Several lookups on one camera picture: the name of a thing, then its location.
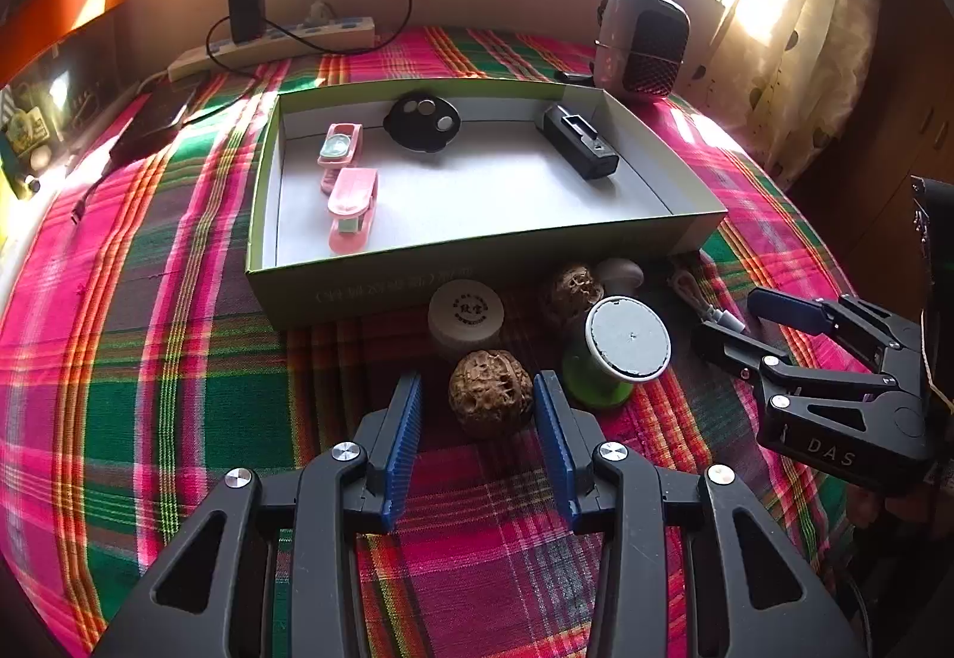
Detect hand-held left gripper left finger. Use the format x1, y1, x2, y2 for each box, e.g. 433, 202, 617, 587
93, 370, 426, 658

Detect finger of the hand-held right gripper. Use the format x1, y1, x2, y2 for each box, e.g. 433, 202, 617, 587
689, 319, 896, 419
747, 287, 925, 392

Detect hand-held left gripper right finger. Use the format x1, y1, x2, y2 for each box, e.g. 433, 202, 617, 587
532, 370, 869, 658

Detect white usb adapter with lanyard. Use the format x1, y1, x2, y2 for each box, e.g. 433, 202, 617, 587
668, 259, 748, 333

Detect brown walnut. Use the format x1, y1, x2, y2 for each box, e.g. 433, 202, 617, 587
538, 262, 606, 331
448, 348, 536, 437

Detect green spool white top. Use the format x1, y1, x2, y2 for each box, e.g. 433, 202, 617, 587
560, 296, 672, 412

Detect pale egg-shaped object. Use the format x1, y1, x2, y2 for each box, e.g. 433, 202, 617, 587
596, 257, 646, 295

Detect white round container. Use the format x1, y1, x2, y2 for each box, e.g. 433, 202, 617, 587
428, 279, 504, 361

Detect pink clip square green pad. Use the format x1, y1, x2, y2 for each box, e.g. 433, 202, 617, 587
328, 168, 380, 254

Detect black rectangular charger case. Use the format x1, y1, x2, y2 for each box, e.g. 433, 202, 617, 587
543, 104, 620, 180

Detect shallow green white cardboard box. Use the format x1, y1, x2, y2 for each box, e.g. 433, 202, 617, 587
244, 78, 730, 333

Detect pink clip round green pad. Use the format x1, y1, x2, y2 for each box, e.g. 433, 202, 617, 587
318, 122, 364, 195

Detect black round disc silver buttons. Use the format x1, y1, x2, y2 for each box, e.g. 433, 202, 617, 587
383, 91, 461, 153

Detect pink green plaid blanket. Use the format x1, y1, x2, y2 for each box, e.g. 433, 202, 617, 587
0, 24, 881, 658

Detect cream dotted curtain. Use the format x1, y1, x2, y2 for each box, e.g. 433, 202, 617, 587
689, 0, 896, 189

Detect grey heater black mesh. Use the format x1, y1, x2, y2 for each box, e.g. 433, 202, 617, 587
594, 0, 690, 101

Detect black phone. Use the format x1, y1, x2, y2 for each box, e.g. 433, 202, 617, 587
110, 93, 196, 163

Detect cream power strip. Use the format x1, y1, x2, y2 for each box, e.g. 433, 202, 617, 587
168, 17, 375, 82

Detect black charger adapter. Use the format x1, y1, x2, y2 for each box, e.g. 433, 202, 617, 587
227, 0, 267, 44

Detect black phone cable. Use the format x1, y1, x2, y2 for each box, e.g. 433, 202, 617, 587
70, 158, 120, 223

